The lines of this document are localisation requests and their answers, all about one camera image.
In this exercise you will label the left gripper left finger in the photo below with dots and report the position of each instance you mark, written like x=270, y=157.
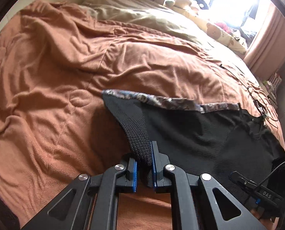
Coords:
x=89, y=202

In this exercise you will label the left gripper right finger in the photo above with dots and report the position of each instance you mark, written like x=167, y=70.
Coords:
x=198, y=202

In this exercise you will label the black knit garment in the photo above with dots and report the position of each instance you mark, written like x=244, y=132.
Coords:
x=214, y=138

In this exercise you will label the orange-brown fleece blanket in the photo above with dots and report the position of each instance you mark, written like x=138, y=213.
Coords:
x=55, y=60

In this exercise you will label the white bedside cabinet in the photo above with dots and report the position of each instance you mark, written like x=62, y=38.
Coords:
x=270, y=87

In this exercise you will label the pink curtain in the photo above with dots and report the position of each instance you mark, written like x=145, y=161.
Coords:
x=267, y=51

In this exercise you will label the cartoon bear pillow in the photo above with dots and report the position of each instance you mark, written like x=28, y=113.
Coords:
x=203, y=21

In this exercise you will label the beige bed sheet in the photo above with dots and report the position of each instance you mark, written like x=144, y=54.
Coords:
x=154, y=16

